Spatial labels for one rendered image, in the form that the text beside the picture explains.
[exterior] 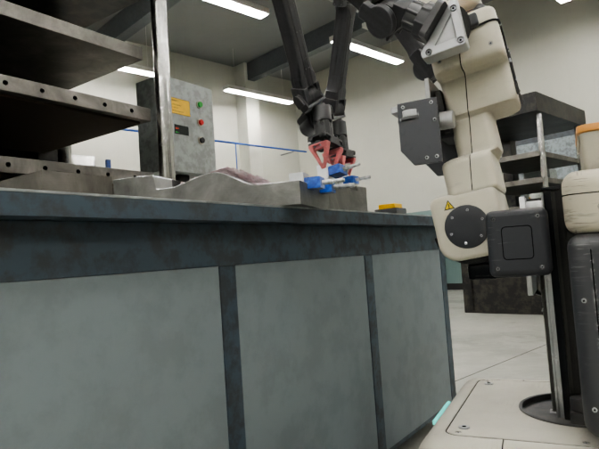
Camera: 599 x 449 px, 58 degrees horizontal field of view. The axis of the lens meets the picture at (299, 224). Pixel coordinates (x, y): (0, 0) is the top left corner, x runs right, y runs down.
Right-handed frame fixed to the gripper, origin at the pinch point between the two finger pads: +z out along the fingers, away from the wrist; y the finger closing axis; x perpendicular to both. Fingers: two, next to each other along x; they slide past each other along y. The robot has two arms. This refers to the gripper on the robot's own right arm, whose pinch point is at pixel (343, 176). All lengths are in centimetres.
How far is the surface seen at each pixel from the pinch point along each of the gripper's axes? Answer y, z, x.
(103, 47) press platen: 45, -56, -69
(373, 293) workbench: 14.5, 40.5, 14.4
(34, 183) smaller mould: 111, 10, -2
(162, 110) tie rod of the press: 27, -34, -60
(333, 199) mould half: 30.5, 11.6, 13.4
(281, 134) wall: -692, -238, -525
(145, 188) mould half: 76, 7, -14
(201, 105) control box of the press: -5, -45, -70
